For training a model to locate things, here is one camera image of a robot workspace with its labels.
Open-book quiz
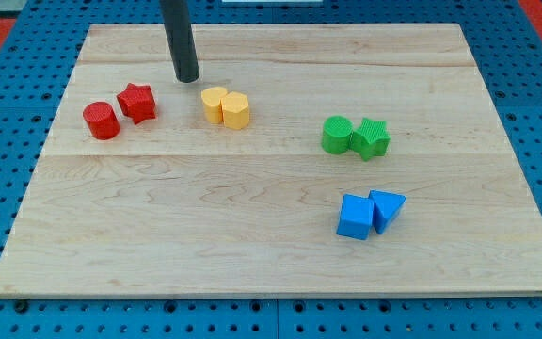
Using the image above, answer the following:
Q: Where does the light wooden board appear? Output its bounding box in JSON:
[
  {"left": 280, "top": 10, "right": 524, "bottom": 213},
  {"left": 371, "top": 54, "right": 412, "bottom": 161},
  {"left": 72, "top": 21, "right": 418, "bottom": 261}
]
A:
[{"left": 0, "top": 24, "right": 542, "bottom": 299}]

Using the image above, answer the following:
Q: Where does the yellow hexagon block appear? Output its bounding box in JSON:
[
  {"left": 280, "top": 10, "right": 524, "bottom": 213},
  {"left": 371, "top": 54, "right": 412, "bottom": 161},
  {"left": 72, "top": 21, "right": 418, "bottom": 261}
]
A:
[{"left": 221, "top": 91, "right": 250, "bottom": 130}]

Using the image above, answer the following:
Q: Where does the green star block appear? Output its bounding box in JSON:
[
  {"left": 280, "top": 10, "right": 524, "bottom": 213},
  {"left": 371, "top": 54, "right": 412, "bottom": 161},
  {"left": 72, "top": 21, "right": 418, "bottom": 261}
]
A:
[{"left": 350, "top": 118, "right": 391, "bottom": 161}]

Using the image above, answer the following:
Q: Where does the blue cube block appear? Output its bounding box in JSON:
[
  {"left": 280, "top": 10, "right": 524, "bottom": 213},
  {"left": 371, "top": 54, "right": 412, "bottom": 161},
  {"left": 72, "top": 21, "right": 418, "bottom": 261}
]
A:
[{"left": 336, "top": 194, "right": 375, "bottom": 240}]

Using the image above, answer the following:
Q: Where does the green cylinder block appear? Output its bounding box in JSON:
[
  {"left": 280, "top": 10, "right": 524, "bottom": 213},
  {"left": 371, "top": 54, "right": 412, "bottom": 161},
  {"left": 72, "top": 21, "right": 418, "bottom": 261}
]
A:
[{"left": 321, "top": 116, "right": 353, "bottom": 154}]

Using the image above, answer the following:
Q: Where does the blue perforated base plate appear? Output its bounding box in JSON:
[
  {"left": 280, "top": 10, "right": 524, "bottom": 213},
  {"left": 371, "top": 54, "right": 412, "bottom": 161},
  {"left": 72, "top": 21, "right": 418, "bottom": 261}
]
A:
[{"left": 0, "top": 0, "right": 542, "bottom": 338}]

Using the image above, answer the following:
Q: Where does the blue triangle block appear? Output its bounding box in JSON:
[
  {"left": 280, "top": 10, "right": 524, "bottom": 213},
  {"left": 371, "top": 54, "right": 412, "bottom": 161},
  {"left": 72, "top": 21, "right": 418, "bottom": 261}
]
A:
[{"left": 368, "top": 190, "right": 407, "bottom": 234}]

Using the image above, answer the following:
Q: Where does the red star block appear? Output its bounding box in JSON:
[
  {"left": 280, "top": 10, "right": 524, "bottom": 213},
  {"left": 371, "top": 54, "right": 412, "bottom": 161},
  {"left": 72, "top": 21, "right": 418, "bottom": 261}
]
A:
[{"left": 117, "top": 83, "right": 156, "bottom": 124}]

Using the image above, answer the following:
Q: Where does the red cylinder block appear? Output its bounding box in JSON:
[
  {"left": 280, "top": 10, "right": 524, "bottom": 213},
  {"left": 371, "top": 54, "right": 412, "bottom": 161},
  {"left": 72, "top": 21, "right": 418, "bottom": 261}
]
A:
[{"left": 83, "top": 102, "right": 120, "bottom": 140}]

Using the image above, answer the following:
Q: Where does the yellow heart block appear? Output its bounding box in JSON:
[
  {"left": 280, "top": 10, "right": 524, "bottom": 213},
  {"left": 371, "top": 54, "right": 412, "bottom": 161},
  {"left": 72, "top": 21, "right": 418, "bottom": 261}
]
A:
[{"left": 200, "top": 87, "right": 228, "bottom": 124}]

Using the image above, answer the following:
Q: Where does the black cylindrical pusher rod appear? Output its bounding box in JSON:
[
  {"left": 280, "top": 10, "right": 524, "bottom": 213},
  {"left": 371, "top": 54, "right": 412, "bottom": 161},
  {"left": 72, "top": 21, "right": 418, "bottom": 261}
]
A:
[{"left": 159, "top": 0, "right": 199, "bottom": 83}]

